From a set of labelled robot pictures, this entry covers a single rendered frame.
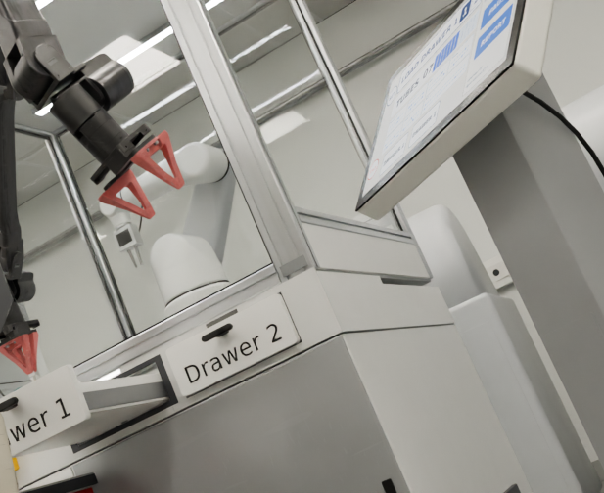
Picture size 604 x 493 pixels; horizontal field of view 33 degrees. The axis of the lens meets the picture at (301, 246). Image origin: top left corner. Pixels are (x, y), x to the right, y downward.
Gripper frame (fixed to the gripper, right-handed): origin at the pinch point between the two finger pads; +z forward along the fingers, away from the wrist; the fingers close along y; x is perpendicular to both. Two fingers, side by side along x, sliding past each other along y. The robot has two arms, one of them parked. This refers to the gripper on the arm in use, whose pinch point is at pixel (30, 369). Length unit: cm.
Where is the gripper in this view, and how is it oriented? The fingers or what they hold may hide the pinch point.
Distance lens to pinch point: 210.0
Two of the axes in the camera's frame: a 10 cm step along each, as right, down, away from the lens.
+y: 3.3, -0.4, 9.4
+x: -8.4, 4.5, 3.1
